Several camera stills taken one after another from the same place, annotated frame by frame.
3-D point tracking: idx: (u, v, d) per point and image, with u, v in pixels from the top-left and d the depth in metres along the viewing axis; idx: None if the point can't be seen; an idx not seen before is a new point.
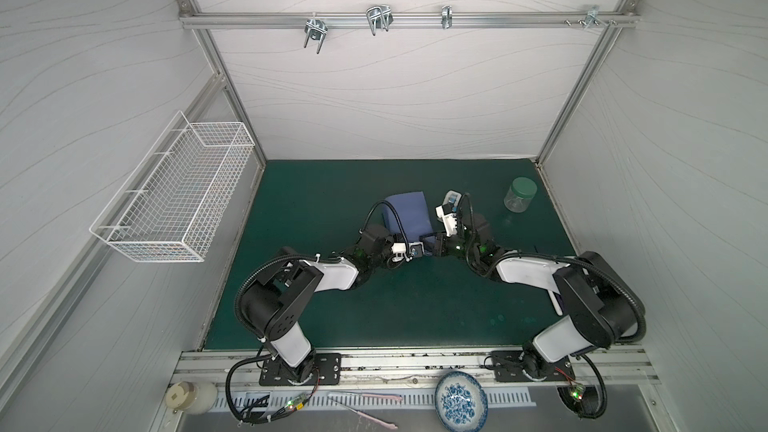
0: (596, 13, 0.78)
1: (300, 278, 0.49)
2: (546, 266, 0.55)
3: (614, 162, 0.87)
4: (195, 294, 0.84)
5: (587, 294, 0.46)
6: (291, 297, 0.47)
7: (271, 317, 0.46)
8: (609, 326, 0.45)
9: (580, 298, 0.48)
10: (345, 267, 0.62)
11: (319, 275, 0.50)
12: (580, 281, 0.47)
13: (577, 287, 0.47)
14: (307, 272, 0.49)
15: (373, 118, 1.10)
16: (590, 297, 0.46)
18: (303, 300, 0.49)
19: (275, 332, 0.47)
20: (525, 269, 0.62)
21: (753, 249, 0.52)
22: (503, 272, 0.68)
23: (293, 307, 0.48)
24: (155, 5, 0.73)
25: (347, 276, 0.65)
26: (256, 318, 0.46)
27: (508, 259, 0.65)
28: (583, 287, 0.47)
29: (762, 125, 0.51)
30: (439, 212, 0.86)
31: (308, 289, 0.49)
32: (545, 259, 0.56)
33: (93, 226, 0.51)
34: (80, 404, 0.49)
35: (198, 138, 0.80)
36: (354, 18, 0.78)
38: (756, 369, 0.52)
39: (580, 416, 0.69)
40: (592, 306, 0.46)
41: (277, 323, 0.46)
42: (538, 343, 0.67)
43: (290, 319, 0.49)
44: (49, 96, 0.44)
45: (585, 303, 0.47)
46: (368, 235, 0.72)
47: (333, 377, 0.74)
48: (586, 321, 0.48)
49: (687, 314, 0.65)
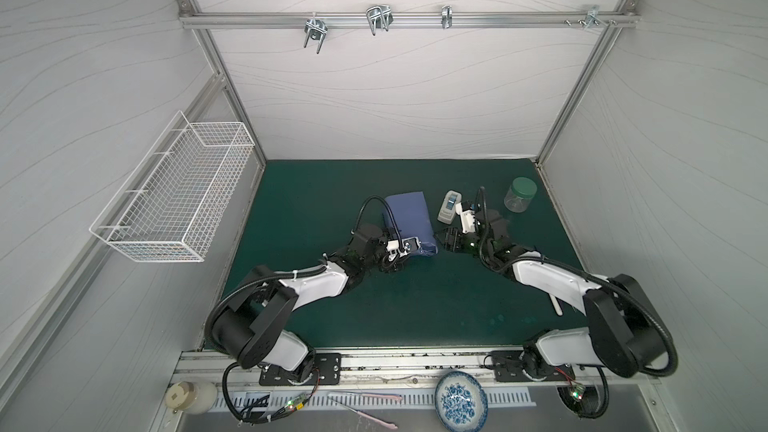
0: (597, 13, 0.78)
1: (273, 302, 0.45)
2: (573, 281, 0.51)
3: (614, 162, 0.87)
4: (194, 294, 0.83)
5: (618, 322, 0.43)
6: (261, 323, 0.44)
7: (245, 343, 0.43)
8: (633, 357, 0.42)
9: (609, 325, 0.45)
10: (330, 276, 0.58)
11: (292, 298, 0.46)
12: (610, 307, 0.44)
13: (609, 313, 0.44)
14: (280, 294, 0.46)
15: (373, 118, 1.10)
16: (620, 325, 0.43)
18: (278, 324, 0.46)
19: (250, 359, 0.44)
20: (542, 274, 0.59)
21: (753, 250, 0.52)
22: (520, 273, 0.64)
23: (266, 333, 0.45)
24: (155, 4, 0.73)
25: (333, 285, 0.61)
26: (229, 343, 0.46)
27: (528, 262, 0.61)
28: (613, 314, 0.44)
29: (762, 125, 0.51)
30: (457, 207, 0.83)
31: (282, 314, 0.46)
32: (574, 275, 0.52)
33: (93, 226, 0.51)
34: (79, 405, 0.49)
35: (198, 138, 0.80)
36: (354, 18, 0.78)
38: (756, 369, 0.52)
39: (580, 416, 0.69)
40: (621, 334, 0.43)
41: (250, 351, 0.43)
42: (541, 345, 0.66)
43: (265, 344, 0.46)
44: (49, 96, 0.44)
45: (614, 330, 0.44)
46: (359, 236, 0.68)
47: (333, 377, 0.74)
48: (612, 348, 0.46)
49: (687, 313, 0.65)
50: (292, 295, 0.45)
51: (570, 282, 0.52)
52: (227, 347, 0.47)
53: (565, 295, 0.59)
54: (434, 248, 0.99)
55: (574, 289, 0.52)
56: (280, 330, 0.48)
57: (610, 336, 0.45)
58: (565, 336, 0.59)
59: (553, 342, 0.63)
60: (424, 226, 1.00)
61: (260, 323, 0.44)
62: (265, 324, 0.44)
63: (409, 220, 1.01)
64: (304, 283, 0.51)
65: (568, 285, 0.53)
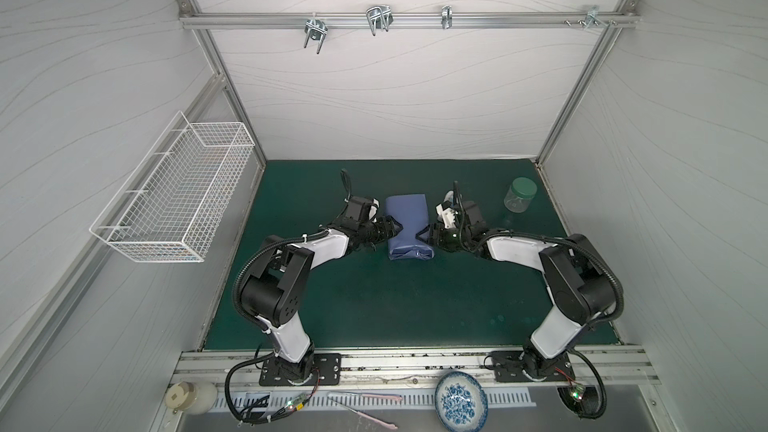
0: (596, 13, 0.78)
1: (293, 260, 0.50)
2: (534, 244, 0.57)
3: (614, 162, 0.87)
4: (194, 294, 0.83)
5: (570, 273, 0.49)
6: (289, 280, 0.48)
7: (276, 302, 0.47)
8: (585, 303, 0.47)
9: (563, 275, 0.50)
10: (334, 237, 0.62)
11: (309, 253, 0.50)
12: (564, 261, 0.49)
13: (562, 267, 0.49)
14: (298, 252, 0.50)
15: (373, 118, 1.10)
16: (572, 276, 0.48)
18: (302, 281, 0.50)
19: (284, 316, 0.48)
20: (508, 245, 0.65)
21: (754, 249, 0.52)
22: (494, 249, 0.70)
23: (295, 288, 0.49)
24: (155, 5, 0.73)
25: (339, 246, 0.66)
26: (262, 307, 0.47)
27: (497, 237, 0.68)
28: (567, 266, 0.49)
29: (762, 125, 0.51)
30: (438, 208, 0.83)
31: (304, 269, 0.49)
32: (535, 239, 0.58)
33: (93, 226, 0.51)
34: (79, 405, 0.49)
35: (198, 138, 0.80)
36: (354, 18, 0.78)
38: (757, 369, 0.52)
39: (580, 416, 0.69)
40: (572, 283, 0.48)
41: (284, 307, 0.47)
42: (536, 339, 0.67)
43: (295, 301, 0.50)
44: (48, 96, 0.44)
45: (566, 280, 0.49)
46: (354, 203, 0.76)
47: (333, 377, 0.74)
48: (567, 298, 0.51)
49: (687, 313, 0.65)
50: (309, 251, 0.50)
51: (533, 246, 0.58)
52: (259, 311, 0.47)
53: (533, 262, 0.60)
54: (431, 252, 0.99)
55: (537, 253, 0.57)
56: (305, 287, 0.52)
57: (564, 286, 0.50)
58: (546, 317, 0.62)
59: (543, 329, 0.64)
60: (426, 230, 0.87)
61: (287, 280, 0.48)
62: (291, 279, 0.48)
63: (411, 219, 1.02)
64: (314, 244, 0.54)
65: (532, 251, 0.58)
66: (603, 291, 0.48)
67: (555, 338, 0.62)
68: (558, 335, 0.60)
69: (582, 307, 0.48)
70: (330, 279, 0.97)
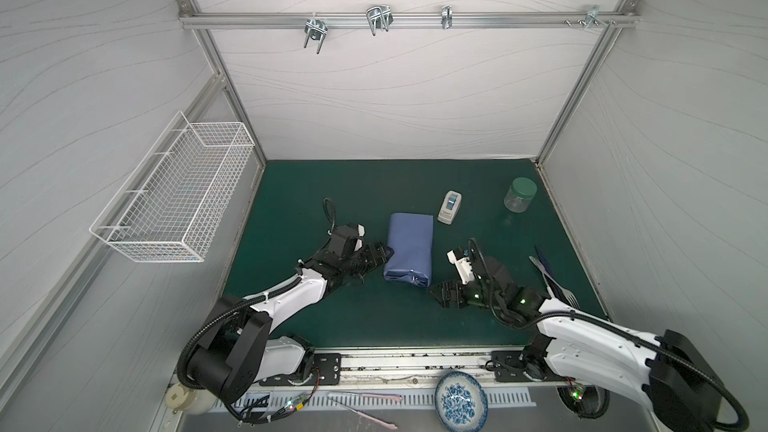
0: (596, 13, 0.78)
1: (245, 330, 0.43)
2: (620, 346, 0.48)
3: (614, 162, 0.87)
4: (194, 295, 0.83)
5: (684, 390, 0.41)
6: (238, 355, 0.42)
7: (223, 377, 0.41)
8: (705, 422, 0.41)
9: (678, 397, 0.42)
10: (307, 285, 0.56)
11: (265, 322, 0.43)
12: (671, 375, 0.41)
13: (679, 388, 0.41)
14: (253, 320, 0.43)
15: (373, 118, 1.10)
16: (692, 396, 0.41)
18: (256, 350, 0.44)
19: (232, 391, 0.42)
20: (579, 334, 0.54)
21: (754, 250, 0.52)
22: (546, 328, 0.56)
23: (244, 363, 0.42)
24: (155, 5, 0.73)
25: (312, 293, 0.59)
26: (207, 380, 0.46)
27: (565, 325, 0.56)
28: (677, 382, 0.41)
29: (762, 125, 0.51)
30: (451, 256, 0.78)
31: (258, 340, 0.43)
32: (621, 338, 0.48)
33: (93, 226, 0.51)
34: (79, 404, 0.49)
35: (198, 138, 0.80)
36: (355, 18, 0.78)
38: (758, 370, 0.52)
39: (580, 416, 0.69)
40: (696, 406, 0.41)
41: (232, 384, 0.41)
42: (553, 361, 0.64)
43: (248, 372, 0.44)
44: (49, 95, 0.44)
45: (690, 406, 0.41)
46: (338, 236, 0.69)
47: (333, 377, 0.74)
48: (682, 416, 0.44)
49: (688, 314, 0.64)
50: (266, 319, 0.43)
51: (618, 348, 0.49)
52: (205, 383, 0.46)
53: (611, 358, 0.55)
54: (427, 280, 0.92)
55: (625, 357, 0.49)
56: (261, 357, 0.46)
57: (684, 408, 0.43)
58: (590, 363, 0.57)
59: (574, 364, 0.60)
60: (425, 254, 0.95)
61: (237, 355, 0.42)
62: (242, 354, 0.42)
63: (414, 241, 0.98)
64: (280, 299, 0.49)
65: (616, 351, 0.50)
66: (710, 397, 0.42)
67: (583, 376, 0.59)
68: (593, 380, 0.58)
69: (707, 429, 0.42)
70: None
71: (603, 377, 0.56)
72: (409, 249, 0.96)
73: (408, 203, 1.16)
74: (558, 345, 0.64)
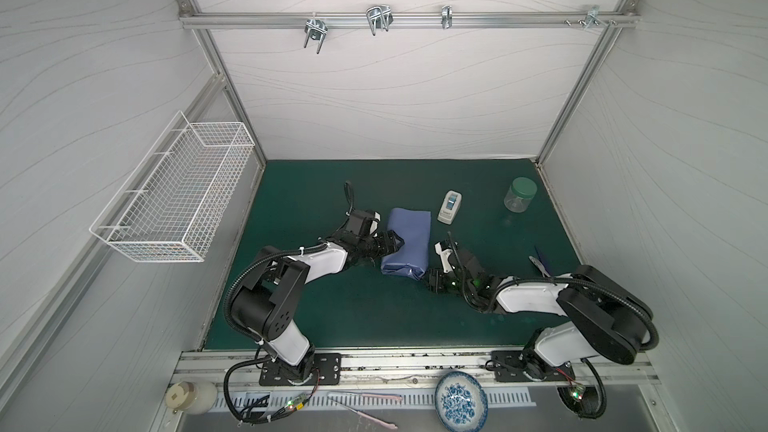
0: (597, 13, 0.78)
1: (288, 274, 0.48)
2: (545, 289, 0.54)
3: (614, 162, 0.87)
4: (194, 295, 0.83)
5: (596, 314, 0.45)
6: (282, 294, 0.47)
7: (266, 316, 0.46)
8: (626, 341, 0.43)
9: (592, 320, 0.46)
10: (333, 251, 0.61)
11: (304, 267, 0.48)
12: (585, 302, 0.46)
13: (587, 309, 0.46)
14: (293, 266, 0.49)
15: (373, 118, 1.10)
16: (600, 314, 0.45)
18: (295, 294, 0.48)
19: (273, 331, 0.46)
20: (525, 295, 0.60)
21: (754, 250, 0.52)
22: (505, 304, 0.66)
23: (287, 303, 0.47)
24: (155, 5, 0.73)
25: (338, 259, 0.65)
26: (251, 320, 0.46)
27: (506, 291, 0.64)
28: (590, 307, 0.46)
29: (761, 125, 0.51)
30: (438, 249, 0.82)
31: (298, 284, 0.48)
32: (544, 284, 0.55)
33: (93, 226, 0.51)
34: (80, 404, 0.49)
35: (198, 137, 0.80)
36: (355, 18, 0.78)
38: (757, 368, 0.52)
39: (580, 416, 0.69)
40: (604, 324, 0.45)
41: (274, 322, 0.46)
42: (541, 349, 0.65)
43: (286, 316, 0.48)
44: (49, 96, 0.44)
45: (597, 323, 0.46)
46: (355, 217, 0.75)
47: (333, 377, 0.74)
48: (603, 340, 0.47)
49: (688, 314, 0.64)
50: (303, 265, 0.48)
51: (544, 291, 0.55)
52: (249, 324, 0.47)
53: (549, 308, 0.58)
54: (422, 273, 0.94)
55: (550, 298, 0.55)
56: (297, 301, 0.50)
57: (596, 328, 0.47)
58: (559, 335, 0.59)
59: (549, 342, 0.63)
60: (422, 250, 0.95)
61: (280, 294, 0.47)
62: (284, 294, 0.47)
63: (414, 238, 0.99)
64: (310, 258, 0.51)
65: (546, 296, 0.55)
66: (632, 320, 0.45)
67: (568, 354, 0.60)
68: (571, 352, 0.59)
69: (627, 348, 0.44)
70: (330, 278, 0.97)
71: (569, 340, 0.57)
72: (406, 246, 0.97)
73: (408, 202, 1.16)
74: (542, 333, 0.67)
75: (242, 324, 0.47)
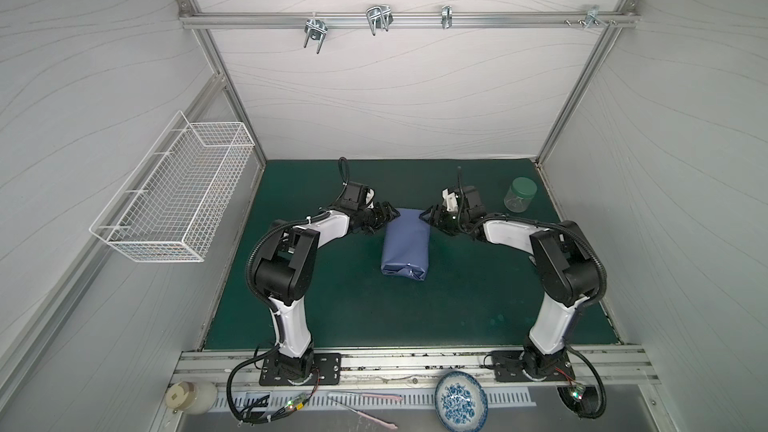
0: (597, 13, 0.78)
1: (302, 241, 0.53)
2: (527, 228, 0.59)
3: (614, 161, 0.87)
4: (194, 295, 0.83)
5: (557, 256, 0.51)
6: (300, 259, 0.52)
7: (289, 280, 0.51)
8: (568, 283, 0.50)
9: (549, 257, 0.52)
10: (337, 216, 0.66)
11: (316, 234, 0.53)
12: (552, 244, 0.52)
13: (550, 248, 0.52)
14: (305, 233, 0.53)
15: (373, 118, 1.10)
16: (558, 258, 0.51)
18: (311, 260, 0.53)
19: (298, 293, 0.51)
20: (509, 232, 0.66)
21: (753, 249, 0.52)
22: (488, 233, 0.73)
23: (305, 267, 0.51)
24: (155, 5, 0.73)
25: (342, 225, 0.69)
26: (275, 287, 0.55)
27: (494, 220, 0.70)
28: (554, 249, 0.52)
29: (760, 124, 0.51)
30: (443, 194, 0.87)
31: (313, 249, 0.53)
32: (528, 223, 0.60)
33: (92, 226, 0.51)
34: (81, 404, 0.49)
35: (198, 138, 0.80)
36: (354, 18, 0.78)
38: (756, 369, 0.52)
39: (580, 416, 0.69)
40: (558, 265, 0.51)
41: (297, 285, 0.50)
42: (534, 335, 0.68)
43: (306, 279, 0.53)
44: (48, 96, 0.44)
45: (551, 261, 0.52)
46: (352, 186, 0.80)
47: (333, 377, 0.74)
48: (552, 278, 0.54)
49: (689, 313, 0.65)
50: (315, 233, 0.53)
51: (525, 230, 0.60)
52: (275, 290, 0.55)
53: (524, 247, 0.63)
54: (423, 272, 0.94)
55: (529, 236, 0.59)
56: (314, 265, 0.55)
57: (549, 266, 0.53)
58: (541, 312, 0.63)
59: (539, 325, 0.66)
60: (423, 247, 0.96)
61: (297, 260, 0.52)
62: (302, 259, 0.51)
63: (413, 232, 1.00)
64: (318, 225, 0.55)
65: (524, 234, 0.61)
66: (588, 275, 0.51)
67: (549, 331, 0.63)
68: (551, 327, 0.62)
69: (566, 287, 0.51)
70: (330, 278, 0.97)
71: (547, 310, 0.61)
72: (407, 243, 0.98)
73: (408, 202, 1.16)
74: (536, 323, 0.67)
75: (266, 292, 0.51)
